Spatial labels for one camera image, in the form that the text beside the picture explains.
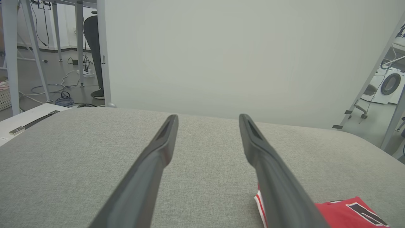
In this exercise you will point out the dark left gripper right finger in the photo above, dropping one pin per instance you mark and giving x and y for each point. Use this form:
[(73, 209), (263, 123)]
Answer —
[(278, 190)]

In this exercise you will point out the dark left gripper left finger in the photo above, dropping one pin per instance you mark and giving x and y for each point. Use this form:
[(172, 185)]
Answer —
[(142, 180)]

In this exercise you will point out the red and white basketball jersey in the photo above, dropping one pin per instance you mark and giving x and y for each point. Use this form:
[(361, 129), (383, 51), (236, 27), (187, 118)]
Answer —
[(341, 212)]

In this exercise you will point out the grey wheeled office chair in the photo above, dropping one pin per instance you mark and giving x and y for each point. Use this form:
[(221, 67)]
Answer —
[(364, 107)]

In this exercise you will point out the white power strip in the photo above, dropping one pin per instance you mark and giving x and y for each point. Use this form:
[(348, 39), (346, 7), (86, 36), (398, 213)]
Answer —
[(89, 73)]

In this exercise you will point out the white low table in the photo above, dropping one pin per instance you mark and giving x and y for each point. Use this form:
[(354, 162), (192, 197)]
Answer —
[(31, 117)]

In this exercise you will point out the grey metal table leg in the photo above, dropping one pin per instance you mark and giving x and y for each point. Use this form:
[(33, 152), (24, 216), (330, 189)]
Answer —
[(38, 63), (12, 63), (79, 47), (57, 31), (394, 123)]

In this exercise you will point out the white partition panel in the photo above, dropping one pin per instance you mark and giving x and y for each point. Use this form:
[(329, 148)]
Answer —
[(237, 57)]

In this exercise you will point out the white washing machine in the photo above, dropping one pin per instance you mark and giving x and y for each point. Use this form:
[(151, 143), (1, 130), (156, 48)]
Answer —
[(390, 84)]

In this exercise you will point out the white woven laundry basket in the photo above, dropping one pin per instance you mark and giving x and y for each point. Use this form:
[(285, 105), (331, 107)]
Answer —
[(3, 98)]

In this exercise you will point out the grey panel frame leg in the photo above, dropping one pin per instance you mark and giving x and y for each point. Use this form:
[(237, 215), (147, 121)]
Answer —
[(370, 72), (104, 63)]

